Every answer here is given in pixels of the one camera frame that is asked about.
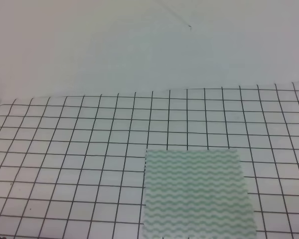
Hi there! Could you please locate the green wavy striped towel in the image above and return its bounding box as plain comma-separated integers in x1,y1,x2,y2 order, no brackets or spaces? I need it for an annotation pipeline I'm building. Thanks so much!
143,149,257,239

